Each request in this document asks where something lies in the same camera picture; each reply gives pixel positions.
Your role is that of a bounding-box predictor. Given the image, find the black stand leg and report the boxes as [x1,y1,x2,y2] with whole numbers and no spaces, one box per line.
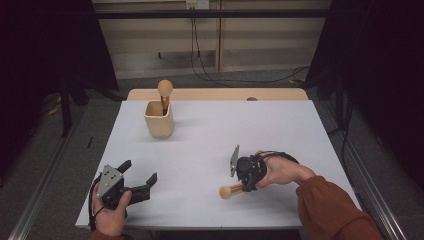
[59,83,75,138]

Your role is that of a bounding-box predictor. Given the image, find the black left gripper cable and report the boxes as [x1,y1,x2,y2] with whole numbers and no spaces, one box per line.
[87,175,105,233]

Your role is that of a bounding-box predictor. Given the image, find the metal floor rail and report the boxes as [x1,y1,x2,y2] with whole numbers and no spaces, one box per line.
[319,99,408,240]
[8,131,77,240]

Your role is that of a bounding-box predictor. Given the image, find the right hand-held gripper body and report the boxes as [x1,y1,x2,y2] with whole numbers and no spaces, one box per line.
[229,144,269,193]

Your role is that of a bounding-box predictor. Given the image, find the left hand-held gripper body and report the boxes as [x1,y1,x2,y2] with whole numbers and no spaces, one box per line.
[95,164,152,211]

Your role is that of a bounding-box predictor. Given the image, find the black curtain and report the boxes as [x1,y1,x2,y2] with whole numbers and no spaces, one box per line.
[304,0,424,193]
[0,0,120,181]

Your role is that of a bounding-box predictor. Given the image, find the yellow cable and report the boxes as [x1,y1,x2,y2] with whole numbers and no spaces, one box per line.
[46,94,63,116]

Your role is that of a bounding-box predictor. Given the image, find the black cable by stand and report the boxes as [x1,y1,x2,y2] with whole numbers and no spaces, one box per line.
[327,99,355,169]

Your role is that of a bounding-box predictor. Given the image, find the person's left hand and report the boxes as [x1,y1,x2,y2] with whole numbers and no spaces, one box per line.
[92,182,133,237]

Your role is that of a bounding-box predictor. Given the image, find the beige square cup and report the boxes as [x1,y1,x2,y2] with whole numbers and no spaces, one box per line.
[143,99,175,140]

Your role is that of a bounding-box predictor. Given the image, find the white wall outlet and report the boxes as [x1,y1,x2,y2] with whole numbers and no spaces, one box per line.
[185,0,210,10]

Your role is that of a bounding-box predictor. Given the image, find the light wooden table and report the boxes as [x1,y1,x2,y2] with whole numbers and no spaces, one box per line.
[126,87,310,102]

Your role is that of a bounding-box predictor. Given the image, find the black-handled makeup brush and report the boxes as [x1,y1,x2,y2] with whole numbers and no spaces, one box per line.
[218,182,246,201]
[157,78,174,116]

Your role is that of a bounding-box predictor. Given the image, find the person's right hand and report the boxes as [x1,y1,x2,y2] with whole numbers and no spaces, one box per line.
[254,150,316,190]

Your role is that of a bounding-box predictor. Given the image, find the white table cover sheet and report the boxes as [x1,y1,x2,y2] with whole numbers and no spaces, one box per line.
[75,99,363,231]

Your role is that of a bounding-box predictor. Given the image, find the wooden wall post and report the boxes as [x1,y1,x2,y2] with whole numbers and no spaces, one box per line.
[214,0,224,73]

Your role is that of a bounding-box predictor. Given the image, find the black floor cable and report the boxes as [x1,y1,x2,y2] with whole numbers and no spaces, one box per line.
[229,65,312,85]

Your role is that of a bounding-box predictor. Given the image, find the black hanging wall cable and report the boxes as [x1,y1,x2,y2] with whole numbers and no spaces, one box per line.
[189,6,234,89]

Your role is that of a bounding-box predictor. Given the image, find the black horizontal bar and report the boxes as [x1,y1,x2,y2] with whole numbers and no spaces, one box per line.
[94,9,331,20]

